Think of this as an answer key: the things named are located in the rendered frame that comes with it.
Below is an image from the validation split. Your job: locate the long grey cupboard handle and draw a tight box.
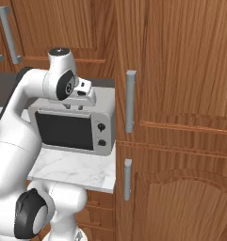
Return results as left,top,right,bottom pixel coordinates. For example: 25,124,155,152
124,70,138,135

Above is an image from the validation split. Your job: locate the wooden drawer front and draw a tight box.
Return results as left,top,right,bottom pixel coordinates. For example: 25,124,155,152
76,188,117,229
74,221,116,241

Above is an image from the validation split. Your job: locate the short grey cupboard handle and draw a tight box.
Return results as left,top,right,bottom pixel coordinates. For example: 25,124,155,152
122,158,133,202

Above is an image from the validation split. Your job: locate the wooden arched cupboard door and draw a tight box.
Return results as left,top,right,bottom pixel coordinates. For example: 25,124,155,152
114,139,227,241

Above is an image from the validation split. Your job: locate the wooden tall cupboard door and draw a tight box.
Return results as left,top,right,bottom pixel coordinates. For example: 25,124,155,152
114,0,227,149

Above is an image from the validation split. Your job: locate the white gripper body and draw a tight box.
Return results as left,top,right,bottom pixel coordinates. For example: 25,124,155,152
61,88,97,107

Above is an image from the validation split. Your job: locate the silver toaster oven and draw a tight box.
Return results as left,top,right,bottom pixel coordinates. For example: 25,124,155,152
27,86,117,157

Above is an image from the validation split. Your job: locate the silver toaster oven door handle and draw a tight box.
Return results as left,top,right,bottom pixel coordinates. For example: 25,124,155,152
37,107,91,120

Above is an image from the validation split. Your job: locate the black glass toaster oven door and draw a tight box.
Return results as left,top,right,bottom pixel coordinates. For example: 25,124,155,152
34,109,95,152

